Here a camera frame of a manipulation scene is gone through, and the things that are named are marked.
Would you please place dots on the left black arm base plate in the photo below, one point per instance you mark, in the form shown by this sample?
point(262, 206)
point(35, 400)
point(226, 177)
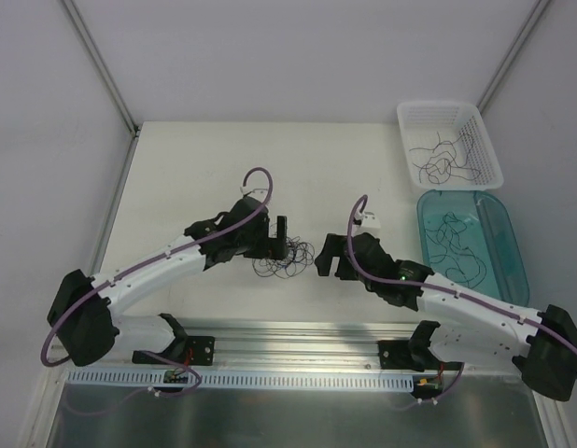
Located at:
point(197, 347)

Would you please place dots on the white perforated plastic basket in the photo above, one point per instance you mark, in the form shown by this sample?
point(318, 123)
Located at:
point(447, 147)

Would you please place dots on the right aluminium frame post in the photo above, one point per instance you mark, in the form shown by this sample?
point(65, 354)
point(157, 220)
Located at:
point(521, 39)

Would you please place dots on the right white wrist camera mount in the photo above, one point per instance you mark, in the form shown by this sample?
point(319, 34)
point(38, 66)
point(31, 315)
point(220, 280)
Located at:
point(366, 222)

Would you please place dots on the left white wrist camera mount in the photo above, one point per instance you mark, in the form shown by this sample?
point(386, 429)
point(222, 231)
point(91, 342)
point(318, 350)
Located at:
point(253, 192)

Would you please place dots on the aluminium mounting rail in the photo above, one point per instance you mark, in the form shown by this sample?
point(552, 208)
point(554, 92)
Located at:
point(268, 330)

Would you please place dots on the white slotted cable duct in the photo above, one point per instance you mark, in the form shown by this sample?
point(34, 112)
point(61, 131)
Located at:
point(267, 380)

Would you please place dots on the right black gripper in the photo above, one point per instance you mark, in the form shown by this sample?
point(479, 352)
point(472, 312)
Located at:
point(344, 257)

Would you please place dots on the left aluminium frame post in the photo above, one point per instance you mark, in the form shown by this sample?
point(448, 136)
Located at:
point(83, 32)

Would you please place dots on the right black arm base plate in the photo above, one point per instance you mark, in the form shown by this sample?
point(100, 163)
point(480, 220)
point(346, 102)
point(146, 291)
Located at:
point(400, 355)

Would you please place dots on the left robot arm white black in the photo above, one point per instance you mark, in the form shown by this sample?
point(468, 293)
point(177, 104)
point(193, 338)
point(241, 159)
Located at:
point(88, 315)

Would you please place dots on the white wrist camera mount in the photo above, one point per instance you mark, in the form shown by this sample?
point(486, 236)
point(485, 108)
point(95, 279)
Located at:
point(366, 222)
point(253, 192)

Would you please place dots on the teal transparent plastic tray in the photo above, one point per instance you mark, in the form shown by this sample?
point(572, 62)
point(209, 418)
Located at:
point(468, 237)

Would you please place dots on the aluminium frame post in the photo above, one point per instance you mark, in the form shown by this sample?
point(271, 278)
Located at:
point(83, 32)
point(521, 39)

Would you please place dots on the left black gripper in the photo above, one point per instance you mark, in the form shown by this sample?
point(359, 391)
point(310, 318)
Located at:
point(272, 244)

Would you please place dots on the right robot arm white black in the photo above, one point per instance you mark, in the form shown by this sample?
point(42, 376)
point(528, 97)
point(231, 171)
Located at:
point(463, 327)

